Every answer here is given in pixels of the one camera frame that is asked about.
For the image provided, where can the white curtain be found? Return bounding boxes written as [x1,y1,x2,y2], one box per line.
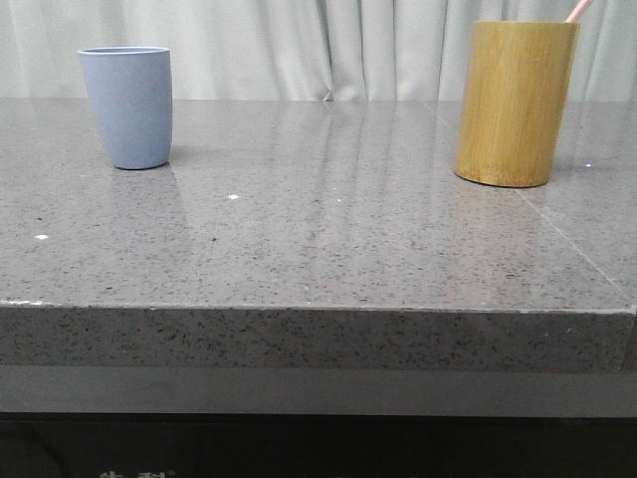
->
[0,0,637,104]

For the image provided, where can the bamboo cylindrical holder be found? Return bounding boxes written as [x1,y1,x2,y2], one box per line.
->
[454,21,579,188]

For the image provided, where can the blue plastic cup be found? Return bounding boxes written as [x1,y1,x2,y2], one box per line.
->
[79,47,173,170]

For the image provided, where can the dark cabinet under counter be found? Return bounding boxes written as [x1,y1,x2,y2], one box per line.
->
[0,365,637,478]

